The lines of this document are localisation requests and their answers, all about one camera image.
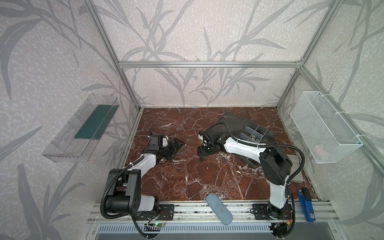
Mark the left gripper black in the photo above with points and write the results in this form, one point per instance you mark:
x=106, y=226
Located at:
x=167, y=150

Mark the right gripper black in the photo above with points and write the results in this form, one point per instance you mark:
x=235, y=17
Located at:
x=205, y=147

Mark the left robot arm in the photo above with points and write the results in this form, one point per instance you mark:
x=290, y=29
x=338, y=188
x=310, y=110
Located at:
x=123, y=191

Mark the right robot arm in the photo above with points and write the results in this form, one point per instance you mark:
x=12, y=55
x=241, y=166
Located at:
x=276, y=165

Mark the grey plastic organizer box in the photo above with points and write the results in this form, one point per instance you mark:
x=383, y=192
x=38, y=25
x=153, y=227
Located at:
x=246, y=130

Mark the blue box cutter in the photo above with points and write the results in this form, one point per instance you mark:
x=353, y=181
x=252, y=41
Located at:
x=306, y=203

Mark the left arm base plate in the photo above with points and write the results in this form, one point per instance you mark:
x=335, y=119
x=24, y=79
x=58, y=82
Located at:
x=163, y=212

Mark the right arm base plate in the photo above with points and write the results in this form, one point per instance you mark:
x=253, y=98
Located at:
x=268, y=212

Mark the clear plastic wall tray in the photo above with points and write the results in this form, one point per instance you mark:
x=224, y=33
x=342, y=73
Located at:
x=78, y=139

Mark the white wire mesh basket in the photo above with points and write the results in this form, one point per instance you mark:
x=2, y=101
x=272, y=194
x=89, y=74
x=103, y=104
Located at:
x=325, y=131

